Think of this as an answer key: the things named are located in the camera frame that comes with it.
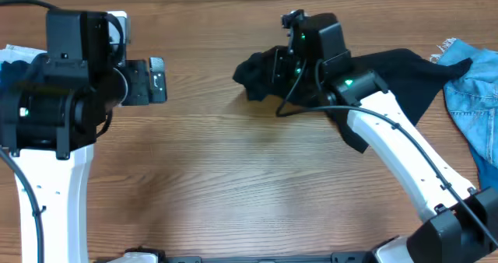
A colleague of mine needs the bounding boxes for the black t-shirt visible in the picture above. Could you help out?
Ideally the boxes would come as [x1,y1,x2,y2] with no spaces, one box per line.
[233,49,472,153]

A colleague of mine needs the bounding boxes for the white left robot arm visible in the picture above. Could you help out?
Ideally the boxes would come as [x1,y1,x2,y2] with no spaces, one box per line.
[1,53,167,262]

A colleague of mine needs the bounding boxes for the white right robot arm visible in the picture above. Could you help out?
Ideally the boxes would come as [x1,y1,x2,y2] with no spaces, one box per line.
[312,51,497,263]

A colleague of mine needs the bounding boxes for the folded navy garment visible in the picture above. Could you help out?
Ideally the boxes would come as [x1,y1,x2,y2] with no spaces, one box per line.
[1,60,30,95]

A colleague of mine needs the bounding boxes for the folded light denim garment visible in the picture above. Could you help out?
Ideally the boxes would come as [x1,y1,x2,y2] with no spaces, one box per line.
[0,44,45,63]

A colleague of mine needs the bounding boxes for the blue denim jeans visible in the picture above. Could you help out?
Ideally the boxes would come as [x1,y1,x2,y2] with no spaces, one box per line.
[430,37,497,189]

